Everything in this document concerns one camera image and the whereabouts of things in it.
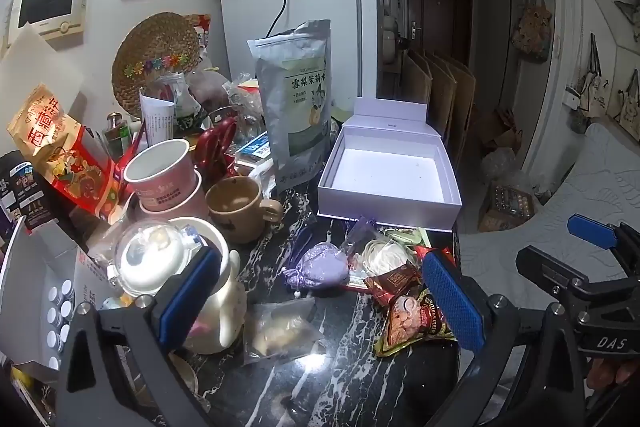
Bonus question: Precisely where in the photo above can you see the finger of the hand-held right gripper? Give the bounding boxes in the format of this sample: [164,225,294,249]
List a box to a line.
[567,213,640,275]
[516,246,588,303]

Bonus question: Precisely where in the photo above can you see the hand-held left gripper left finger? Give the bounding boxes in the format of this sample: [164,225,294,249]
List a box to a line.
[55,247,223,427]

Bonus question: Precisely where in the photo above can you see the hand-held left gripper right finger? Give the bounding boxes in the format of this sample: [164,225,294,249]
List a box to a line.
[421,249,587,427]

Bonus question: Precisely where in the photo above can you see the small brown packet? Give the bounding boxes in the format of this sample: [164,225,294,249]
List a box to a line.
[363,259,425,308]

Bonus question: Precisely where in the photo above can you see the white round noodle packet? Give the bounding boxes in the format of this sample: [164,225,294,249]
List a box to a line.
[345,217,426,280]

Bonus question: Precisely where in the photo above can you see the clear plastic packet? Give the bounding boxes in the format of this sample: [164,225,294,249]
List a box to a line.
[243,298,326,365]

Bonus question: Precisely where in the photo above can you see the white cardboard gift box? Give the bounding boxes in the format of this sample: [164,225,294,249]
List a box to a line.
[316,97,462,233]

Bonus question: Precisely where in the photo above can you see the person's right hand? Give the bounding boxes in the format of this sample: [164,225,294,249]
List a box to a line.
[586,349,640,400]

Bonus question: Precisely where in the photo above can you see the white ceramic teapot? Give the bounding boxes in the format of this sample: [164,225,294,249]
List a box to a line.
[115,217,248,355]

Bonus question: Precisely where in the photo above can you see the peanut snack packet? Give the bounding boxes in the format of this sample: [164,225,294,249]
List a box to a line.
[374,284,456,358]

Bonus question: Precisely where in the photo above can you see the grey patterned bedding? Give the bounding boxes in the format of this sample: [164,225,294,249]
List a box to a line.
[457,122,640,308]

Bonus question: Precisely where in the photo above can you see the clear plastic dome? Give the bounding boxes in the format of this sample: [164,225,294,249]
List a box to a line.
[115,221,188,298]

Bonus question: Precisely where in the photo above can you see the cardboard box of jars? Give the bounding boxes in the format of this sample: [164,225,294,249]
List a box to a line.
[477,182,538,233]

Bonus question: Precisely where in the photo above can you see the pale green packet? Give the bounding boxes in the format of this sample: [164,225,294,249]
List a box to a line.
[385,229,431,248]

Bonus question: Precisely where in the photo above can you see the brown ceramic mug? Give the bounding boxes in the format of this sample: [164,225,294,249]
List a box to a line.
[205,177,284,245]

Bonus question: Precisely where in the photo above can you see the pink paper cup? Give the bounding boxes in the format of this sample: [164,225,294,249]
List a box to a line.
[123,138,196,212]
[137,169,208,223]

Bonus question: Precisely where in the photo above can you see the clear plastic floor bag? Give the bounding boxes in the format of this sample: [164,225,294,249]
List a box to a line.
[481,147,521,185]

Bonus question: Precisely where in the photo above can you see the white canvas tote bag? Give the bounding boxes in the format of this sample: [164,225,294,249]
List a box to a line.
[615,69,640,128]
[575,34,611,118]

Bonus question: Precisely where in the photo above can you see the row of small white bottles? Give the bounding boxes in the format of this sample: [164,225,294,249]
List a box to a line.
[45,279,76,370]

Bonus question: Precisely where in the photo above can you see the crumpled brown paper bags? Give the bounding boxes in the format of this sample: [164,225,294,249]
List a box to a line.
[482,107,523,152]

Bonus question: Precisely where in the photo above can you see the red scissors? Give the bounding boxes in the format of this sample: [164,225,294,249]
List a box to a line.
[194,117,240,180]

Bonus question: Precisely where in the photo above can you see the open white carton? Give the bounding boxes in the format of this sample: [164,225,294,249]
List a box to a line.
[0,217,101,383]

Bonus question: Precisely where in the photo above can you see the blue white packet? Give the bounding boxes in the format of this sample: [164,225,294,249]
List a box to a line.
[235,132,273,168]

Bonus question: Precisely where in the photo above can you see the small green bottle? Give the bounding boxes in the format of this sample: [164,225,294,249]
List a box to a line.
[102,112,132,160]

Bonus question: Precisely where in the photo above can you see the white printed carton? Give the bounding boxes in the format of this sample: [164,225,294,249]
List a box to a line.
[140,89,176,148]

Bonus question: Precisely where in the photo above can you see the red orange snack bag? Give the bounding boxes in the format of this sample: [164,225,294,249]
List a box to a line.
[7,83,126,225]

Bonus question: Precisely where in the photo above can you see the black printed packet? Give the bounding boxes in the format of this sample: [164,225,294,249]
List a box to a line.
[0,152,51,233]

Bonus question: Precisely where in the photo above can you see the dark plastic bag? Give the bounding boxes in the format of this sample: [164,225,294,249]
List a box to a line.
[187,69,236,112]

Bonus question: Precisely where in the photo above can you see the patterned tote bag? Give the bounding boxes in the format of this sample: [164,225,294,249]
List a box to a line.
[510,0,553,64]

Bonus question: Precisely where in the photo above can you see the woven straw hat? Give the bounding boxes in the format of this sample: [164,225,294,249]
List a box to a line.
[111,12,202,118]

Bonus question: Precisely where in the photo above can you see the silver stand-up pouch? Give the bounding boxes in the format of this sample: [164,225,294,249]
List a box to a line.
[247,19,332,192]

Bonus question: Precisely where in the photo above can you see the red white printed bag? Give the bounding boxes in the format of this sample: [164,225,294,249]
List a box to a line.
[192,13,213,52]

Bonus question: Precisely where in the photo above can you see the dark wooden door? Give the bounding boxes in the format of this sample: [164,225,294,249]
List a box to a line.
[406,0,473,58]

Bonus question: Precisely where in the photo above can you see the purple drawstring sachet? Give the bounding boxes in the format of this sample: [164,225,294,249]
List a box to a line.
[282,242,349,294]

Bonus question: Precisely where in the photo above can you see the white wall intercom panel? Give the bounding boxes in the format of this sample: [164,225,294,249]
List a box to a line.
[7,0,90,48]

